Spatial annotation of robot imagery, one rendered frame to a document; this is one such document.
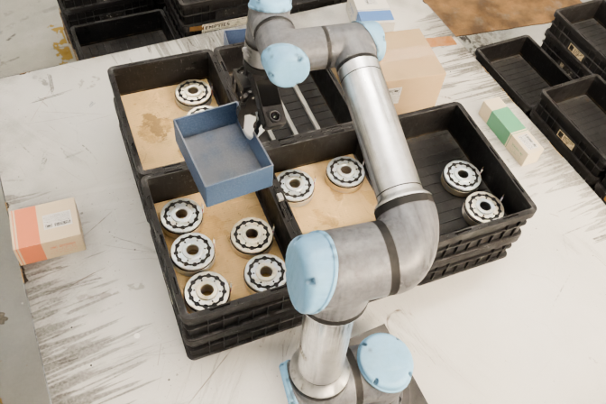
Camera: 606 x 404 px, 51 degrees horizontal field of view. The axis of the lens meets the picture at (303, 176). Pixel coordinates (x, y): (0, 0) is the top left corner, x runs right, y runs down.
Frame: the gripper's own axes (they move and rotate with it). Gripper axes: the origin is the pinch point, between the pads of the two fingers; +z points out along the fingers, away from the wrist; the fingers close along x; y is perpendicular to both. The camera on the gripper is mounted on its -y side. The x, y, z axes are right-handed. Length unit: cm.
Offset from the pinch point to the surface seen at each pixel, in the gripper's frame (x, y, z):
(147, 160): 16.8, 25.8, 31.1
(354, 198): -29.9, -4.5, 26.9
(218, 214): 4.8, 3.0, 30.0
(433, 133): -62, 9, 24
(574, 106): -163, 34, 60
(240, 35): -28, 76, 36
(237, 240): 3.9, -7.6, 27.2
